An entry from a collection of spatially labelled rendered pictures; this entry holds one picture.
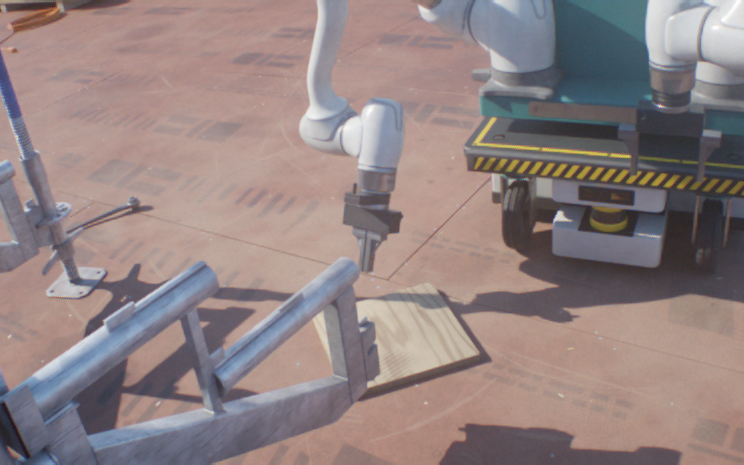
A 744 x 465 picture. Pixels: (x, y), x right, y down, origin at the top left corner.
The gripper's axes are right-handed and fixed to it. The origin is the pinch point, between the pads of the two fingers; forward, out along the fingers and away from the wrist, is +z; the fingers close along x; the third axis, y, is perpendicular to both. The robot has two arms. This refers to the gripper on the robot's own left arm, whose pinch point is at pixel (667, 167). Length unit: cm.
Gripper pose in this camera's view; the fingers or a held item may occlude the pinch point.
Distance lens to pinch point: 160.0
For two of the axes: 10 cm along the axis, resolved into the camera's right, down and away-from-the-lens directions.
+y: -4.3, 5.1, -7.4
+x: 8.9, 1.2, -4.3
